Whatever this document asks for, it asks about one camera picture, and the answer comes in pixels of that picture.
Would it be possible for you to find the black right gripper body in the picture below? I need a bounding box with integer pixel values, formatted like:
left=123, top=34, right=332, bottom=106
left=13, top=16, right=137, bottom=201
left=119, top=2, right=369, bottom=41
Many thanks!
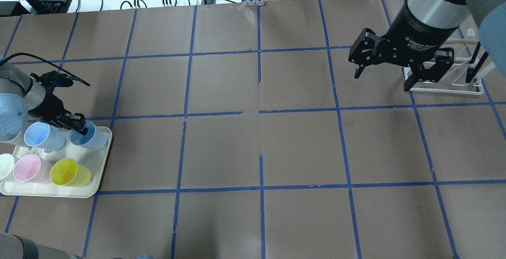
left=347, top=12, right=454, bottom=82

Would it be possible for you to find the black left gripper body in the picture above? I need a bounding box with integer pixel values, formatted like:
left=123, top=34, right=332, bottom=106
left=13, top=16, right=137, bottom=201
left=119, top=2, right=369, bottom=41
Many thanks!
left=33, top=94, right=85, bottom=131

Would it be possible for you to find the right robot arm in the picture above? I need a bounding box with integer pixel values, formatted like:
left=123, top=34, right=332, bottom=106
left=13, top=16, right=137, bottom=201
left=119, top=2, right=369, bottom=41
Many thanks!
left=348, top=0, right=506, bottom=91

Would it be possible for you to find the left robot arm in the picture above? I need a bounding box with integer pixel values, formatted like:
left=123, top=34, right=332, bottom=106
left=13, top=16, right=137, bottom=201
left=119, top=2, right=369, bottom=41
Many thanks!
left=0, top=52, right=90, bottom=141

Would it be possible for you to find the light blue plastic cup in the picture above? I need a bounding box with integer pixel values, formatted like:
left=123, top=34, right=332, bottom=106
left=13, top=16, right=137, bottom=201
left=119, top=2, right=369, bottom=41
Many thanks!
left=24, top=122, right=66, bottom=151

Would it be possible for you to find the yellow plastic cup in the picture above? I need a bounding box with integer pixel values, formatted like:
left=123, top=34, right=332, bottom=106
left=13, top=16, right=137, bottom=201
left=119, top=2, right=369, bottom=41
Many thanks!
left=49, top=158, right=93, bottom=187

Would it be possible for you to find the grey plastic cup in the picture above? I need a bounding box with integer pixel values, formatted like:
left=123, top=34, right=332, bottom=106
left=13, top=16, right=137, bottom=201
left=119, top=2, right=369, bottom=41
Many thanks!
left=0, top=131, right=27, bottom=147

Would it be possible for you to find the pink plastic cup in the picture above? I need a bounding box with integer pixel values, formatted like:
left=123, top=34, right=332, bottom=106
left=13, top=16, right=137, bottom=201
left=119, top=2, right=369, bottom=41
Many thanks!
left=13, top=154, right=53, bottom=184

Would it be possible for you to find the pale green plastic cup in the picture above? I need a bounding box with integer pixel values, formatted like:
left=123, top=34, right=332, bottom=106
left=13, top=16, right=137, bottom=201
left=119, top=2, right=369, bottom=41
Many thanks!
left=0, top=154, right=18, bottom=182

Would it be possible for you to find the cream plastic tray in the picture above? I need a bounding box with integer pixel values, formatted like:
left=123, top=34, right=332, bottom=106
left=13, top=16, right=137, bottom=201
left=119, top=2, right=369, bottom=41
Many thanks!
left=0, top=126, right=113, bottom=199

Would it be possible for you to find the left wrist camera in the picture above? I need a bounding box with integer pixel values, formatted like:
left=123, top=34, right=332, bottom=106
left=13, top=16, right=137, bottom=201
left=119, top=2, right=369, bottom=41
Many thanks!
left=30, top=70, right=91, bottom=93

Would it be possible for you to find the white wire cup rack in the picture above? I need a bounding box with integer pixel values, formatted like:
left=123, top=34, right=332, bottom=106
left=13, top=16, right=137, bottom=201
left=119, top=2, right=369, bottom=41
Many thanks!
left=410, top=27, right=486, bottom=95

